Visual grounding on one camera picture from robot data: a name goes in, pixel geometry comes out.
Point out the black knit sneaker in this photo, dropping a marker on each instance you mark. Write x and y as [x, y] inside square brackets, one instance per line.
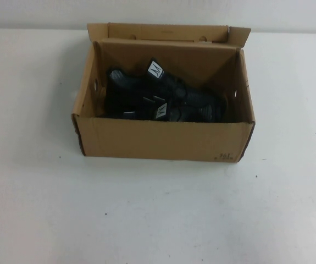
[130, 85]
[177, 115]

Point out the brown cardboard shoe box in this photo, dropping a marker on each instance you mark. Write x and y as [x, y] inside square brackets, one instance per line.
[160, 140]

